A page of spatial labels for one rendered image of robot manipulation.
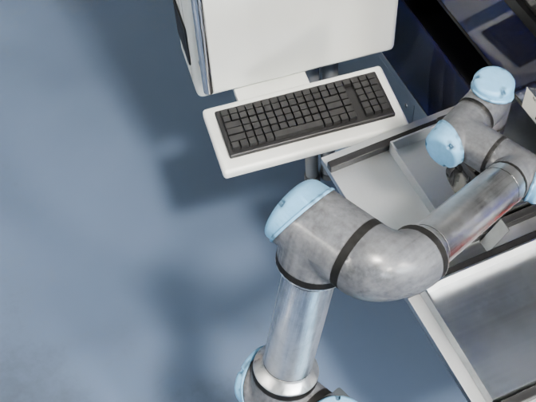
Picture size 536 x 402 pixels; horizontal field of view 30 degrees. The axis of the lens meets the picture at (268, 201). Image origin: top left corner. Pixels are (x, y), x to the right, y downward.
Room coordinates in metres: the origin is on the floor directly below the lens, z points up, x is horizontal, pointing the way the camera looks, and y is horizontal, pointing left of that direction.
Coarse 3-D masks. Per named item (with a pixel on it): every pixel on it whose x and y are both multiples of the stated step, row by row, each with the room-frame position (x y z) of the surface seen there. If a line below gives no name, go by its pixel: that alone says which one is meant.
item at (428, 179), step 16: (512, 112) 1.38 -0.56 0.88; (512, 128) 1.33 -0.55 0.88; (528, 128) 1.33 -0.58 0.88; (400, 144) 1.30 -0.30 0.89; (416, 144) 1.31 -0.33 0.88; (528, 144) 1.28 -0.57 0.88; (400, 160) 1.25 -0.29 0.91; (416, 160) 1.26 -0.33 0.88; (432, 160) 1.26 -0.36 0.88; (416, 176) 1.22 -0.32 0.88; (432, 176) 1.22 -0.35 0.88; (416, 192) 1.18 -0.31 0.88; (432, 192) 1.18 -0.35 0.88; (448, 192) 1.17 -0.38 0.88; (432, 208) 1.12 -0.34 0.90; (512, 208) 1.10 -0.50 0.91
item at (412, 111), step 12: (360, 60) 1.95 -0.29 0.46; (372, 60) 1.88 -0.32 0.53; (384, 60) 1.82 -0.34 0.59; (348, 72) 2.01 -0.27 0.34; (384, 72) 1.82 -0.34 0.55; (396, 84) 1.75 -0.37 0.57; (396, 96) 1.75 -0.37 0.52; (408, 96) 1.70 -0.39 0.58; (408, 108) 1.69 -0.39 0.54; (420, 108) 1.64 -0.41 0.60; (408, 120) 1.68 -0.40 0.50
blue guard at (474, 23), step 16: (448, 0) 1.59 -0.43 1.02; (464, 0) 1.54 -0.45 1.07; (480, 0) 1.49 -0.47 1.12; (496, 0) 1.45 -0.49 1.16; (464, 16) 1.53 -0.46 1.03; (480, 16) 1.48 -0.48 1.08; (496, 16) 1.44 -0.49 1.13; (512, 16) 1.39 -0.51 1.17; (480, 32) 1.47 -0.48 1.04; (496, 32) 1.43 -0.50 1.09; (512, 32) 1.38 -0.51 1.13; (528, 32) 1.34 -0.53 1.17; (480, 48) 1.46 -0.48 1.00; (496, 48) 1.42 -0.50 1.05; (512, 48) 1.37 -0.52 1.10; (528, 48) 1.33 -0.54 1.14; (496, 64) 1.41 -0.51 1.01; (512, 64) 1.36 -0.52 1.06; (528, 64) 1.32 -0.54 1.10; (528, 80) 1.31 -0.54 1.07
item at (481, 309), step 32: (512, 256) 1.01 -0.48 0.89; (448, 288) 0.94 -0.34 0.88; (480, 288) 0.94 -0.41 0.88; (512, 288) 0.94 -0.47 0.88; (448, 320) 0.87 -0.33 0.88; (480, 320) 0.87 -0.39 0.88; (512, 320) 0.87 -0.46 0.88; (480, 352) 0.80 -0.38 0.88; (512, 352) 0.80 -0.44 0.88; (480, 384) 0.73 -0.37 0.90; (512, 384) 0.73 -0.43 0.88
